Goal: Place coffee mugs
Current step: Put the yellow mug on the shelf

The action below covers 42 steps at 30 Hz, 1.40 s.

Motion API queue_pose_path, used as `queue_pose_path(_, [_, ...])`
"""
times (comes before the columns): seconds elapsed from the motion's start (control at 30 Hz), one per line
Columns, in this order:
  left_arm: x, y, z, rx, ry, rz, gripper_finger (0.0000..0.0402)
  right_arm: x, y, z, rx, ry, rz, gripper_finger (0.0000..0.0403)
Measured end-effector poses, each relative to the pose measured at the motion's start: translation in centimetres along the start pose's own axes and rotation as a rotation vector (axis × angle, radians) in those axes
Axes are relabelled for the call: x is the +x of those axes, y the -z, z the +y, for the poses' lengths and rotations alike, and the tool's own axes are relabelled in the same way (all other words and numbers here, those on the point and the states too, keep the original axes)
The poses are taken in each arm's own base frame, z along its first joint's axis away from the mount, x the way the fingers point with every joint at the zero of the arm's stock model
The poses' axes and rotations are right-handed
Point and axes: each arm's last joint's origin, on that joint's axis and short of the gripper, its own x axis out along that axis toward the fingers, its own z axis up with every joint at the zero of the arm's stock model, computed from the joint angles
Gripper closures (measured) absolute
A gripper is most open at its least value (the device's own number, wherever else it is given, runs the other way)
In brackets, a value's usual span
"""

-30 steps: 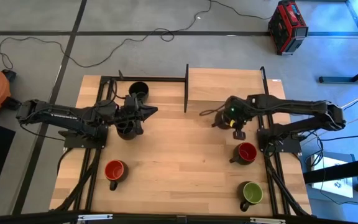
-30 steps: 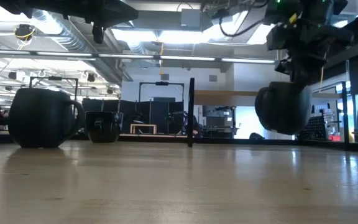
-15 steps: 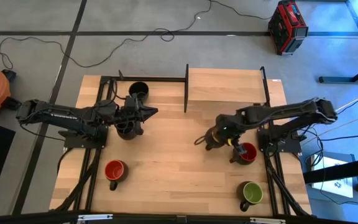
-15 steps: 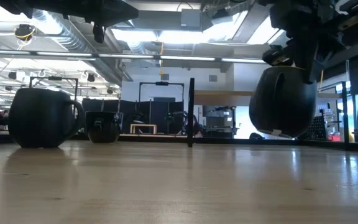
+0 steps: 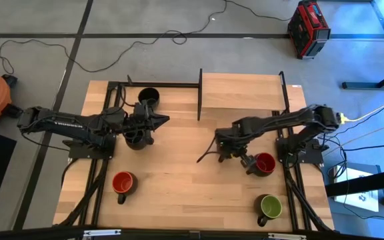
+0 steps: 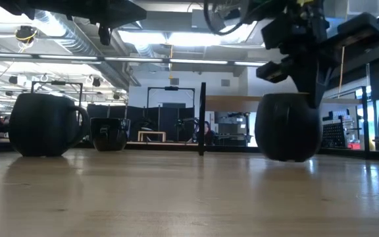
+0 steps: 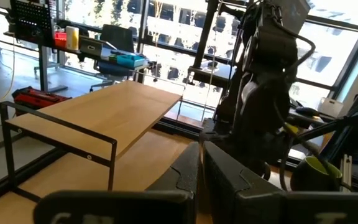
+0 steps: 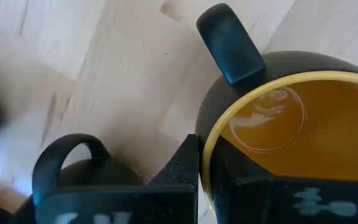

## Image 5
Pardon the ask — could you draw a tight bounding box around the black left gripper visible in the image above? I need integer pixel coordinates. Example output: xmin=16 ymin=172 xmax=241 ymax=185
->
xmin=125 ymin=101 xmax=170 ymax=133

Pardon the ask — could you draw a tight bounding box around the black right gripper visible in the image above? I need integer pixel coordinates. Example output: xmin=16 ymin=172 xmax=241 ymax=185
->
xmin=215 ymin=128 xmax=255 ymax=175

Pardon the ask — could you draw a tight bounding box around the black mug yellow-red interior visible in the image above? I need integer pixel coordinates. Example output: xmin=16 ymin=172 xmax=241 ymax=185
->
xmin=246 ymin=152 xmax=277 ymax=177

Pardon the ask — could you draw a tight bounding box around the all-black coffee mug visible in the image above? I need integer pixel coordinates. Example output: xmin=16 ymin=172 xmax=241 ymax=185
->
xmin=124 ymin=129 xmax=155 ymax=151
xmin=137 ymin=87 xmax=161 ymax=111

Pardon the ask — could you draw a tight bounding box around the black mug green interior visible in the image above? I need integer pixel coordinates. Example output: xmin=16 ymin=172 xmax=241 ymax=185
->
xmin=253 ymin=193 xmax=283 ymax=228

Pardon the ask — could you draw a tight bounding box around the black mug orange interior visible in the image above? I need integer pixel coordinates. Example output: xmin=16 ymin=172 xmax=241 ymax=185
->
xmin=111 ymin=171 xmax=139 ymax=205

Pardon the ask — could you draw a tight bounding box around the raised wooden shelf board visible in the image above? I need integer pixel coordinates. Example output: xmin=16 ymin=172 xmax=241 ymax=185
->
xmin=201 ymin=72 xmax=288 ymax=111

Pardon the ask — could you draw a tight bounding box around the white printed box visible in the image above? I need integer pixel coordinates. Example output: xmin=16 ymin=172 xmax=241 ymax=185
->
xmin=333 ymin=165 xmax=381 ymax=213

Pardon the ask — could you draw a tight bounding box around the black crossbeam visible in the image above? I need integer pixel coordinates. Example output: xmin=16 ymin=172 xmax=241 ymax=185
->
xmin=325 ymin=166 xmax=384 ymax=198

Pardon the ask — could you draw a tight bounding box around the black stand foot beam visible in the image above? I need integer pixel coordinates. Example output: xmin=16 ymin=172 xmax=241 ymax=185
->
xmin=341 ymin=65 xmax=384 ymax=91

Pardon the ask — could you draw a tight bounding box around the red and black toolbox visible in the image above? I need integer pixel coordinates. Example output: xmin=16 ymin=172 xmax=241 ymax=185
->
xmin=287 ymin=0 xmax=332 ymax=61

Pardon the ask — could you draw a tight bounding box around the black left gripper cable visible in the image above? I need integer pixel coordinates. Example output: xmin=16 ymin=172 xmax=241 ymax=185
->
xmin=118 ymin=85 xmax=138 ymax=108

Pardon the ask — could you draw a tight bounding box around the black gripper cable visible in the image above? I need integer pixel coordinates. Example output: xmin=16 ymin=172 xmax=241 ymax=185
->
xmin=118 ymin=85 xmax=138 ymax=108
xmin=197 ymin=135 xmax=220 ymax=164

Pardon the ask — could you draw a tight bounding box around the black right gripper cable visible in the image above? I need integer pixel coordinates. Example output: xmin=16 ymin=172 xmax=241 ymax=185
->
xmin=197 ymin=135 xmax=220 ymax=164

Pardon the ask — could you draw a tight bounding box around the black shelf support post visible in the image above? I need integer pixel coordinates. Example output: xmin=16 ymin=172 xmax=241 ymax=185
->
xmin=278 ymin=70 xmax=291 ymax=113
xmin=197 ymin=68 xmax=203 ymax=121

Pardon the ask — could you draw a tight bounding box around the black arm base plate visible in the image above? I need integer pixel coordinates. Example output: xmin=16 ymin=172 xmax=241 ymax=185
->
xmin=67 ymin=133 xmax=117 ymax=160
xmin=276 ymin=138 xmax=325 ymax=165

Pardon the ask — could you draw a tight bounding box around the long black floor cable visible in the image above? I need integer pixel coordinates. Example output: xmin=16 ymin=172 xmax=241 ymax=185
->
xmin=0 ymin=0 xmax=293 ymax=76

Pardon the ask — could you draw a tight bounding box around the silver mounting bracket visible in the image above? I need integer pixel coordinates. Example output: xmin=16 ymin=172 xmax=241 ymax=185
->
xmin=267 ymin=232 xmax=307 ymax=240
xmin=83 ymin=228 xmax=122 ymax=237

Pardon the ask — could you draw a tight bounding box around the black table edge rail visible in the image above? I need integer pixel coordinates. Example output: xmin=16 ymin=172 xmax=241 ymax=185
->
xmin=0 ymin=225 xmax=384 ymax=240

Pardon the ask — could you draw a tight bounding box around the white cable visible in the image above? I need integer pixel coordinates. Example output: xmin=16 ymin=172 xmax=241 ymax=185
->
xmin=325 ymin=116 xmax=384 ymax=157

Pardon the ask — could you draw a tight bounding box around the thin black cable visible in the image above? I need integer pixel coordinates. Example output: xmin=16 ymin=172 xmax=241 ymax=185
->
xmin=321 ymin=135 xmax=384 ymax=223

